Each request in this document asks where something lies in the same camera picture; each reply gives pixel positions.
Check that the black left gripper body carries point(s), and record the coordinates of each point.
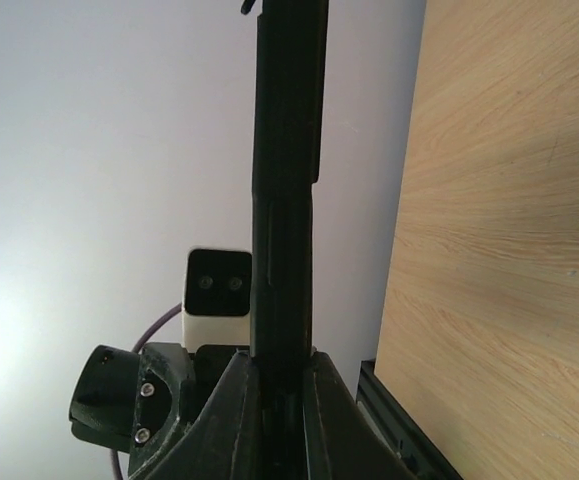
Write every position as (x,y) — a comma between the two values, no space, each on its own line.
(116,395)

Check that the black enclosure frame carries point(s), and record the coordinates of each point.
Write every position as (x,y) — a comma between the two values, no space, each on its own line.
(396,429)

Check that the black phone case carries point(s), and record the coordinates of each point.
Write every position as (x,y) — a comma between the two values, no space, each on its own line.
(289,94)

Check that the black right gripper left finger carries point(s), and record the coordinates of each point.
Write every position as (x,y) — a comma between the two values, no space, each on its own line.
(220,440)

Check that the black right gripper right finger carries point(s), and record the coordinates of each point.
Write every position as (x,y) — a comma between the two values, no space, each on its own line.
(339,443)

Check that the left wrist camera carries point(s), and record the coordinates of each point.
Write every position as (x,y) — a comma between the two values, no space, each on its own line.
(216,298)

